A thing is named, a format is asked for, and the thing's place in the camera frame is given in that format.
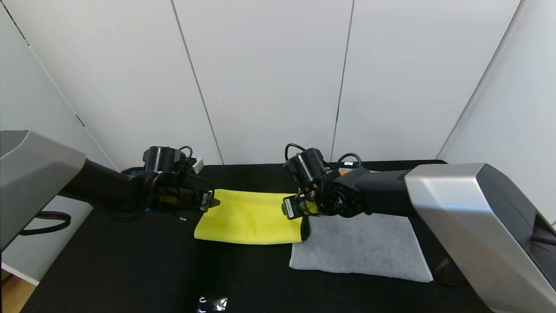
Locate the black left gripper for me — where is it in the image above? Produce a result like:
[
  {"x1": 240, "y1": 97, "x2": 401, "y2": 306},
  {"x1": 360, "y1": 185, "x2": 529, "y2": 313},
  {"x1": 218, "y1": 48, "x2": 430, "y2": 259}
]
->
[{"x1": 179, "y1": 175, "x2": 221, "y2": 213}]

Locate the yellow microfibre towel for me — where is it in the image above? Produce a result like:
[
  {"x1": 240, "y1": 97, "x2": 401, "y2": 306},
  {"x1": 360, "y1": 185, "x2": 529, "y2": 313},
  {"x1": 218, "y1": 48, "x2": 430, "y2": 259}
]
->
[{"x1": 194, "y1": 189, "x2": 310, "y2": 245}]

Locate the grey towel with orange marks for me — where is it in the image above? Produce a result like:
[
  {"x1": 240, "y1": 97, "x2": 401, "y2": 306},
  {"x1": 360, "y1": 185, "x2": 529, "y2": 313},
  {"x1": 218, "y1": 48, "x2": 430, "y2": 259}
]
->
[{"x1": 289, "y1": 169, "x2": 434, "y2": 283}]

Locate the crumpled clear plastic scrap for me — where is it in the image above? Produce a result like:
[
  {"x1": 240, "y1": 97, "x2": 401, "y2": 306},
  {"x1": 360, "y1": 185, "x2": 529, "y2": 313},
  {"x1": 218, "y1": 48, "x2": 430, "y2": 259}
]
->
[{"x1": 196, "y1": 296, "x2": 228, "y2": 313}]

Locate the black left arm cable bundle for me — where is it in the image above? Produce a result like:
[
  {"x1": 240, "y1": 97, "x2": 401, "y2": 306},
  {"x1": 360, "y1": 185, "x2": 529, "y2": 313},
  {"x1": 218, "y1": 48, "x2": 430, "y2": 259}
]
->
[{"x1": 148, "y1": 146, "x2": 215, "y2": 220}]

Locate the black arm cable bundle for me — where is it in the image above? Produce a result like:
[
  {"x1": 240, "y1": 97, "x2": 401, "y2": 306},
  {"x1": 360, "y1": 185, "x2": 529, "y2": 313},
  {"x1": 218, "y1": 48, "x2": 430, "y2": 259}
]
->
[
  {"x1": 148, "y1": 146, "x2": 215, "y2": 220},
  {"x1": 285, "y1": 143, "x2": 362, "y2": 170}
]

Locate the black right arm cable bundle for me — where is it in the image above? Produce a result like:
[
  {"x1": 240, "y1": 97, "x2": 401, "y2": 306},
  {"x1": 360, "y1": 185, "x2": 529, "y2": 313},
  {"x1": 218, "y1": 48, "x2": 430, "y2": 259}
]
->
[{"x1": 285, "y1": 143, "x2": 362, "y2": 170}]

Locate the dark braided hose loop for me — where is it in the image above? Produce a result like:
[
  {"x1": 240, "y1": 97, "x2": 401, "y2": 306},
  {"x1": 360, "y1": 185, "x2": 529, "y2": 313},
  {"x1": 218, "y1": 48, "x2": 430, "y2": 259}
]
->
[
  {"x1": 20, "y1": 211, "x2": 71, "y2": 236},
  {"x1": 432, "y1": 256, "x2": 470, "y2": 287}
]

